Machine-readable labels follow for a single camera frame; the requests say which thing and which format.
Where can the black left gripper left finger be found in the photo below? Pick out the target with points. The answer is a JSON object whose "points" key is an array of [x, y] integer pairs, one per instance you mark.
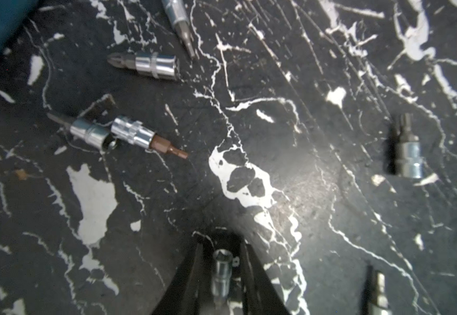
{"points": [[182, 295]]}

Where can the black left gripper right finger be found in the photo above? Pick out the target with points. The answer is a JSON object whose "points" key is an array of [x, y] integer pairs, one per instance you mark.
{"points": [[259, 295]]}

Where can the silver socket bit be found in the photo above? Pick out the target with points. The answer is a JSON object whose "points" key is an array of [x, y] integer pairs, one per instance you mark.
{"points": [[407, 160], [180, 22], [162, 67], [221, 275], [377, 302], [94, 135]]}

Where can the silver bit brown tip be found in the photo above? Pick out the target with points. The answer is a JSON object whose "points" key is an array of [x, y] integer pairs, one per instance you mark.
{"points": [[135, 133]]}

